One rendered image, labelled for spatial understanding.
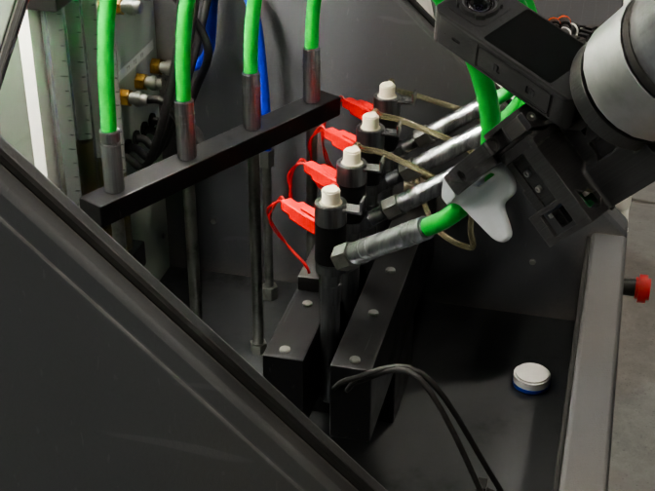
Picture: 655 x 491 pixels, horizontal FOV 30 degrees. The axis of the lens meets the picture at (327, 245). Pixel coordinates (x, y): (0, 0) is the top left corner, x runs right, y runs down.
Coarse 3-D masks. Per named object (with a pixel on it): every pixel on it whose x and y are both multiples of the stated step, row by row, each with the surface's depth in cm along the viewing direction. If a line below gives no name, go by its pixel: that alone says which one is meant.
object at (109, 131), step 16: (112, 0) 100; (112, 16) 101; (112, 32) 102; (112, 48) 102; (112, 64) 103; (112, 80) 104; (480, 80) 81; (112, 96) 105; (480, 96) 81; (496, 96) 81; (112, 112) 106; (480, 112) 82; (496, 112) 81; (112, 128) 106; (448, 208) 87; (432, 224) 88; (448, 224) 87
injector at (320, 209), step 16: (320, 208) 104; (336, 208) 104; (320, 224) 105; (336, 224) 105; (320, 240) 106; (336, 240) 105; (320, 256) 107; (320, 272) 107; (336, 272) 107; (320, 288) 109; (336, 288) 109; (336, 304) 109; (320, 320) 111; (336, 320) 110; (320, 336) 112; (336, 336) 111; (320, 352) 113; (320, 368) 114; (320, 384) 115
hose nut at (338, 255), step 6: (336, 246) 96; (342, 246) 95; (336, 252) 95; (342, 252) 94; (330, 258) 95; (336, 258) 95; (342, 258) 95; (336, 264) 95; (342, 264) 95; (348, 264) 95; (354, 264) 95; (360, 264) 95; (342, 270) 96; (348, 270) 96
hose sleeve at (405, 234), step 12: (396, 228) 91; (408, 228) 90; (420, 228) 89; (360, 240) 94; (372, 240) 92; (384, 240) 91; (396, 240) 91; (408, 240) 90; (420, 240) 90; (348, 252) 94; (360, 252) 93; (372, 252) 93; (384, 252) 92
